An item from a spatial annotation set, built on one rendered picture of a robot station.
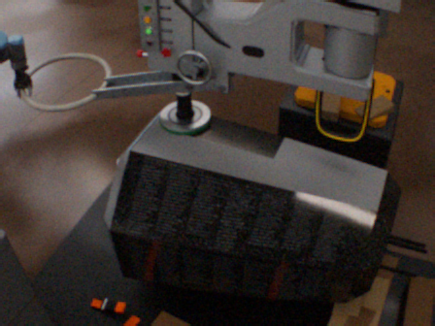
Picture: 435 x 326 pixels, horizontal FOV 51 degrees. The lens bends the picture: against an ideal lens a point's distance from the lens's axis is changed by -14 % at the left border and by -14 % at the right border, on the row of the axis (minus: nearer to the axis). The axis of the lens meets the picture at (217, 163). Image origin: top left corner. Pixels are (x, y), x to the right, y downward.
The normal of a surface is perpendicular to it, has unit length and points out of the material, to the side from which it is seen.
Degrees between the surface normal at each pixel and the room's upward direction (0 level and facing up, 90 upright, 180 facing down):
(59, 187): 0
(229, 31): 90
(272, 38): 90
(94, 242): 0
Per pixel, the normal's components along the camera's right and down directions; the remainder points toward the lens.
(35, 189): -0.02, -0.75
